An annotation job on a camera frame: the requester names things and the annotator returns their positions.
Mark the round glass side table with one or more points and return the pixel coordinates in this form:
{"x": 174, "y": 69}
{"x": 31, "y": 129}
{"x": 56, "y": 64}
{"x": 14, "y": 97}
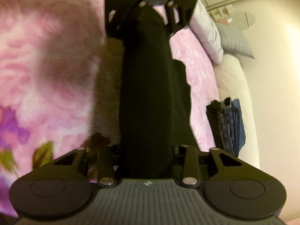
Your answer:
{"x": 241, "y": 20}

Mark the black zip-up jacket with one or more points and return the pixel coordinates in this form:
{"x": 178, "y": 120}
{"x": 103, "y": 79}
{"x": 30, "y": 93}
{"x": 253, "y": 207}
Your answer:
{"x": 155, "y": 102}

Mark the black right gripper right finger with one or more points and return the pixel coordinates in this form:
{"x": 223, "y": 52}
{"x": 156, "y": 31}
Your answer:
{"x": 229, "y": 185}

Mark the folded dark blue clothes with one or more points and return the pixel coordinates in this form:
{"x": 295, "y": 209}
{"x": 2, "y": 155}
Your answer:
{"x": 225, "y": 119}

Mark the pink rose pattern blanket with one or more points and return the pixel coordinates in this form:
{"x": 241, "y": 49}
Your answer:
{"x": 60, "y": 78}

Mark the grey pillow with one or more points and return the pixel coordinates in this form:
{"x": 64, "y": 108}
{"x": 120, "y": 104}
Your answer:
{"x": 233, "y": 40}

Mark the white pillow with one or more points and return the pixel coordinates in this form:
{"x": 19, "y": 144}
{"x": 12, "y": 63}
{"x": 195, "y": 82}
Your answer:
{"x": 207, "y": 32}

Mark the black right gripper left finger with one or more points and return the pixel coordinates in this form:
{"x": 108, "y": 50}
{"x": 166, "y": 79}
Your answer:
{"x": 61, "y": 187}

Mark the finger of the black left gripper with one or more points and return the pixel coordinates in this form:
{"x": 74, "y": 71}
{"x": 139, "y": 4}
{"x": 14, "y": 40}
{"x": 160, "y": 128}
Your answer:
{"x": 121, "y": 17}
{"x": 179, "y": 13}

